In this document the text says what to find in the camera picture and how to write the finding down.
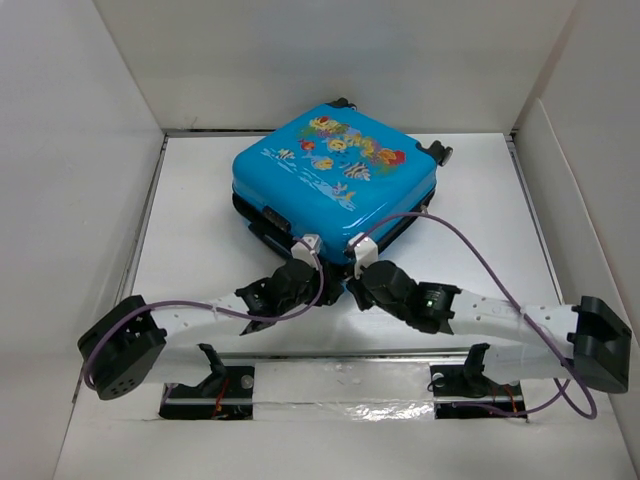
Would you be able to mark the blue hard-shell suitcase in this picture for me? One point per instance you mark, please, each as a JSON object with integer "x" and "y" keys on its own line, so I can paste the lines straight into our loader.
{"x": 336, "y": 173}

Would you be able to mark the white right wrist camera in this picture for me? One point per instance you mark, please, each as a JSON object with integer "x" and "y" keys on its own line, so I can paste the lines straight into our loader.
{"x": 364, "y": 252}

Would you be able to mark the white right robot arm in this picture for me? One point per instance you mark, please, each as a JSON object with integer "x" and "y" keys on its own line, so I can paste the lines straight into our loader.
{"x": 588, "y": 339}

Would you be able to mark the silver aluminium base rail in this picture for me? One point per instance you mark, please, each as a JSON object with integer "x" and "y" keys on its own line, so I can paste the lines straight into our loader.
{"x": 352, "y": 390}

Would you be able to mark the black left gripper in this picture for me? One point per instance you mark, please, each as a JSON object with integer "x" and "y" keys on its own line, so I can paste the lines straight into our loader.
{"x": 333, "y": 288}

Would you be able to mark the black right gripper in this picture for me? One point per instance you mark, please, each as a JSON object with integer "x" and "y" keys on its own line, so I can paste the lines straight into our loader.
{"x": 354, "y": 287}

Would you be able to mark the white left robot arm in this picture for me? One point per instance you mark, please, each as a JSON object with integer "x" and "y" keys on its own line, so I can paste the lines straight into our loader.
{"x": 121, "y": 349}

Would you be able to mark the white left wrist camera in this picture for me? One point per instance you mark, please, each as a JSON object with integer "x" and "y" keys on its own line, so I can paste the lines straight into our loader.
{"x": 307, "y": 249}

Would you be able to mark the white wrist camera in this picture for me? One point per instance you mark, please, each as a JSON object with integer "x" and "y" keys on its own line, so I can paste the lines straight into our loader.
{"x": 364, "y": 252}
{"x": 307, "y": 249}

